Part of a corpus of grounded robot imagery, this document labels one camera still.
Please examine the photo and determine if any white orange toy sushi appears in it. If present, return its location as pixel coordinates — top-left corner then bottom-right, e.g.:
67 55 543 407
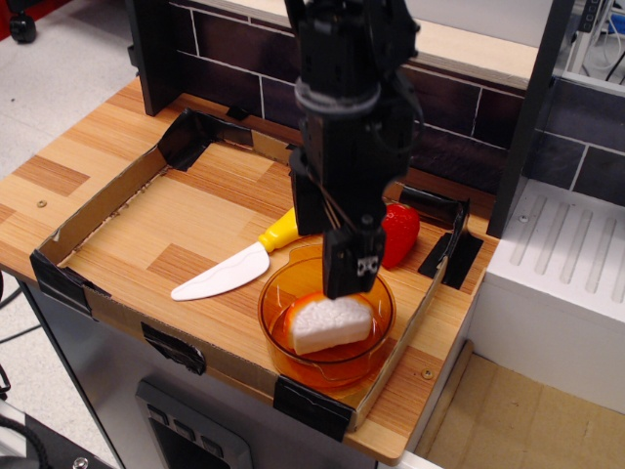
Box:
282 292 373 356

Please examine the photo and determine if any grey oven control panel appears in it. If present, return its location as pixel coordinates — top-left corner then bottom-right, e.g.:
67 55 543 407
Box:
136 381 253 468

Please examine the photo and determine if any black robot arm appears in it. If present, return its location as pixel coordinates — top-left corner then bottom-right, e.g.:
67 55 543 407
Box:
286 1 424 299

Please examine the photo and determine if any white ribbed sink drainboard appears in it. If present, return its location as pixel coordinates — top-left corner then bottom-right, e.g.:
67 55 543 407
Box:
469 180 624 412

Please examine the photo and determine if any dark grey right post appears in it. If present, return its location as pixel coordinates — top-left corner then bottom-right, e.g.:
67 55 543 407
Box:
487 0 574 238

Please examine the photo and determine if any red toy strawberry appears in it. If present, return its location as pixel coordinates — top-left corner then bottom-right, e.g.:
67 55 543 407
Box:
382 203 420 269

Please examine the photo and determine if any orange transparent plastic pot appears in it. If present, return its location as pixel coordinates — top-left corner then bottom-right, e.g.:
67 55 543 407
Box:
258 245 396 389

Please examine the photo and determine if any black caster wheel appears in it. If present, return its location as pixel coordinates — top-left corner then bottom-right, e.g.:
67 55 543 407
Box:
9 12 37 44

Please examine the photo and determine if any yellow white toy knife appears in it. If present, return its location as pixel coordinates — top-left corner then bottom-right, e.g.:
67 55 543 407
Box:
171 208 300 302

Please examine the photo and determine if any light wood shelf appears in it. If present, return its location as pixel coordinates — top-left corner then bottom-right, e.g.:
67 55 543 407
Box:
230 0 539 91

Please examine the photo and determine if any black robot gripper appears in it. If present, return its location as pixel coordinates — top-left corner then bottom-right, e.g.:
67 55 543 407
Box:
289 80 423 299

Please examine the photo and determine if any cardboard fence with black tape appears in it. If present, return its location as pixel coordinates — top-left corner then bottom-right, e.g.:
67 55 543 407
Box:
30 109 492 439

